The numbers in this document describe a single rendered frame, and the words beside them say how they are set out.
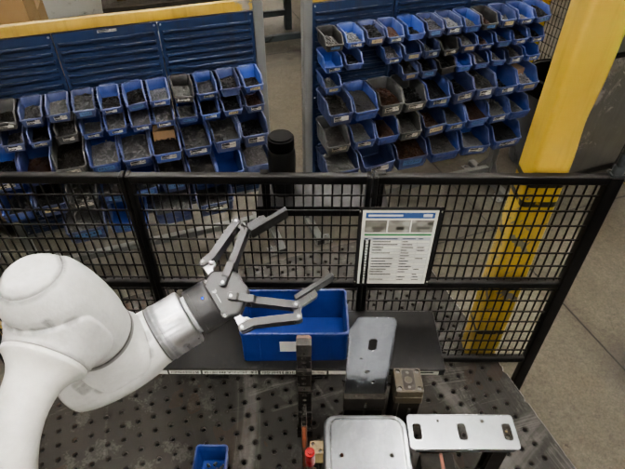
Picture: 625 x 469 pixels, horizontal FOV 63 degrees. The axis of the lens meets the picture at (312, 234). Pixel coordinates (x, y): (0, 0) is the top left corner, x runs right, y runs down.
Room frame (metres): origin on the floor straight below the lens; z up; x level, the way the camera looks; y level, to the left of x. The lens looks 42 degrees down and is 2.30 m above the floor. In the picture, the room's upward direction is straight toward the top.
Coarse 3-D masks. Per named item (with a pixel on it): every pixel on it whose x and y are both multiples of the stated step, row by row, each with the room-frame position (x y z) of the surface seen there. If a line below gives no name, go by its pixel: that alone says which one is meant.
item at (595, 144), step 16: (624, 48) 3.02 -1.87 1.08; (624, 64) 3.05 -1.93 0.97; (608, 80) 3.02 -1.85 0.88; (624, 80) 3.08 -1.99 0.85; (608, 96) 3.05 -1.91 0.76; (624, 96) 3.11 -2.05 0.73; (592, 112) 3.01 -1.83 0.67; (608, 112) 3.08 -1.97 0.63; (624, 112) 3.12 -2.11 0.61; (592, 128) 3.04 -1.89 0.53; (608, 128) 3.10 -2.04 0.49; (624, 128) 3.15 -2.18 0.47; (592, 144) 3.06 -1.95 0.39; (608, 144) 3.13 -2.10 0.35; (576, 160) 3.02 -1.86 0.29; (592, 160) 3.09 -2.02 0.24; (608, 160) 3.16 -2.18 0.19
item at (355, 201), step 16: (272, 192) 1.15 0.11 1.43; (304, 192) 1.15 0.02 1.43; (320, 192) 1.15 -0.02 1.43; (336, 192) 1.15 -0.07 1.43; (352, 192) 1.15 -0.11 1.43; (384, 192) 1.15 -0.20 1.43; (272, 208) 1.09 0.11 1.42; (288, 208) 1.09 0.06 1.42; (304, 208) 1.09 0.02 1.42; (320, 208) 1.09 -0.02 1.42; (336, 208) 1.09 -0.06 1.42; (352, 208) 1.09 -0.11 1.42
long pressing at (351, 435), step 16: (336, 416) 0.71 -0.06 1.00; (352, 416) 0.71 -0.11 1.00; (368, 416) 0.71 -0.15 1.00; (384, 416) 0.71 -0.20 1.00; (336, 432) 0.66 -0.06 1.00; (352, 432) 0.66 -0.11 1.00; (368, 432) 0.66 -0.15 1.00; (384, 432) 0.66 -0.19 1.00; (400, 432) 0.66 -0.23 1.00; (336, 448) 0.62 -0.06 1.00; (352, 448) 0.62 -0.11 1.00; (368, 448) 0.62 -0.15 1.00; (384, 448) 0.62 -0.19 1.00; (400, 448) 0.62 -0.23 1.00; (336, 464) 0.58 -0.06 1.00; (352, 464) 0.58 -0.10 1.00; (368, 464) 0.58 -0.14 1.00; (384, 464) 0.58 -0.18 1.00; (400, 464) 0.58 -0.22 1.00
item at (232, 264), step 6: (246, 228) 0.62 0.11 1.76; (240, 234) 0.61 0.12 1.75; (246, 234) 0.63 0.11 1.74; (240, 240) 0.61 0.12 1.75; (246, 240) 0.62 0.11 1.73; (234, 246) 0.60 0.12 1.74; (240, 246) 0.60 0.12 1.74; (234, 252) 0.59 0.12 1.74; (240, 252) 0.59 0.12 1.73; (234, 258) 0.58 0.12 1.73; (240, 258) 0.59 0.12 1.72; (228, 264) 0.56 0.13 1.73; (234, 264) 0.57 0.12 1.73; (228, 270) 0.56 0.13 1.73; (234, 270) 0.57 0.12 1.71; (222, 276) 0.54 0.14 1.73; (228, 276) 0.55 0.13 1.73; (222, 282) 0.54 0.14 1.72
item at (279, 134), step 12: (276, 132) 1.17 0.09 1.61; (288, 132) 1.17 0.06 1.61; (276, 144) 1.12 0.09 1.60; (288, 144) 1.13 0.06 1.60; (276, 156) 1.12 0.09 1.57; (288, 156) 1.13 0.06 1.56; (276, 168) 1.12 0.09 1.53; (288, 168) 1.12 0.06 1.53; (276, 192) 1.13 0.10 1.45; (288, 192) 1.13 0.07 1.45
